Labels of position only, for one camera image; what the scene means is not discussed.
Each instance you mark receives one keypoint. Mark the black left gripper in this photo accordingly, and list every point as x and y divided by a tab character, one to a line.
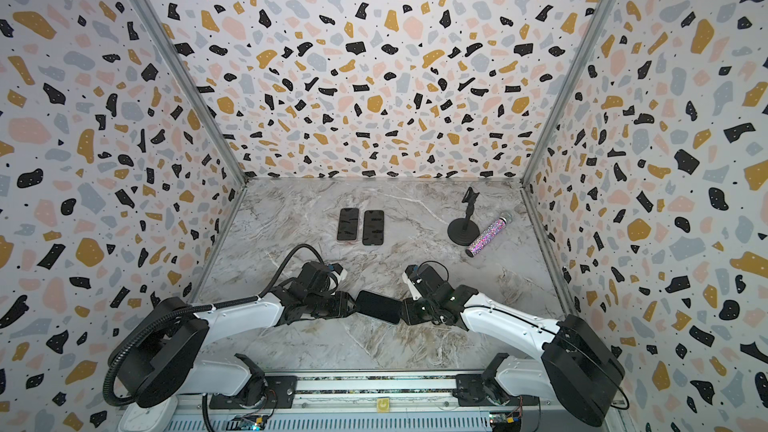
341	305

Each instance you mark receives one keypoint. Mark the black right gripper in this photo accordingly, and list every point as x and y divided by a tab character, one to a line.
411	310

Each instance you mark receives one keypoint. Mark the black phone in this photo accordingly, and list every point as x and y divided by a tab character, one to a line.
373	228
379	307

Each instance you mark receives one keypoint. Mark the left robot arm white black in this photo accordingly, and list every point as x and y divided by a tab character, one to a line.
160	358

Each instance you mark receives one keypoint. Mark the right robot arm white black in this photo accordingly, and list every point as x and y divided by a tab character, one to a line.
574	367

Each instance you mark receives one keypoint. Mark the black phone stand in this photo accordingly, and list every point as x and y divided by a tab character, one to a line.
464	231

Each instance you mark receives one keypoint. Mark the glitter purple microphone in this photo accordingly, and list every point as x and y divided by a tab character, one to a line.
489	234

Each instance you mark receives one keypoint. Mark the yellow sticker tag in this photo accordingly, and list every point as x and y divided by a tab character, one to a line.
383	405

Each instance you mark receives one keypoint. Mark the white square clock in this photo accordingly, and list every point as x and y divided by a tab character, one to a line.
152	419

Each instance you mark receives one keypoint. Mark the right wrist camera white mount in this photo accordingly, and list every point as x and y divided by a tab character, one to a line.
414	292

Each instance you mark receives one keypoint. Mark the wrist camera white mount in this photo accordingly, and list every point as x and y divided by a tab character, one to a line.
338	271
414	292

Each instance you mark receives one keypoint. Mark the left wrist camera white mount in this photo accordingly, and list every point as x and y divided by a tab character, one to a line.
338	271

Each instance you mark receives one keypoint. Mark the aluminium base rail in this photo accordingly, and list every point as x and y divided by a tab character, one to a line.
346	401

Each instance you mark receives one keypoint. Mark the aluminium corner post left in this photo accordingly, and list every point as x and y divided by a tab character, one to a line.
168	52

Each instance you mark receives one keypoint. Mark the aluminium corner post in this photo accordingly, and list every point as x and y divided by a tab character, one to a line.
168	52
581	58

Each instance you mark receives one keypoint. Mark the aluminium corner post right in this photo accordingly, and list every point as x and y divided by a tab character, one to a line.
581	58

